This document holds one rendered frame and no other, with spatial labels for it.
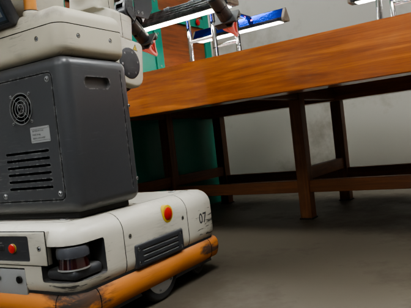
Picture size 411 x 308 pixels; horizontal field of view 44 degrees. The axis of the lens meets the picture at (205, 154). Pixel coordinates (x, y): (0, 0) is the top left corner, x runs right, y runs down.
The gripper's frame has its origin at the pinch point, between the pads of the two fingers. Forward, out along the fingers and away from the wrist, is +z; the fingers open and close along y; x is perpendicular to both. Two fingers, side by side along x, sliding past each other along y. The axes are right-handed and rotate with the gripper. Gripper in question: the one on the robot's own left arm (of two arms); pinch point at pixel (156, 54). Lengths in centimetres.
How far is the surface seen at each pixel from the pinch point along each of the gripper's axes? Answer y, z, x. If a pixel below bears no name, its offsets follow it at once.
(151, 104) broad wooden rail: -5.0, 5.5, 26.7
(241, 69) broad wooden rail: -51, 1, 21
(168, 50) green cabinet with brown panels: 47, 43, -58
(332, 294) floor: -97, 11, 102
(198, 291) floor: -59, 6, 107
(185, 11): -7.4, -0.6, -25.7
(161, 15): 8.1, -0.9, -27.9
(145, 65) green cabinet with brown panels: 46, 32, -34
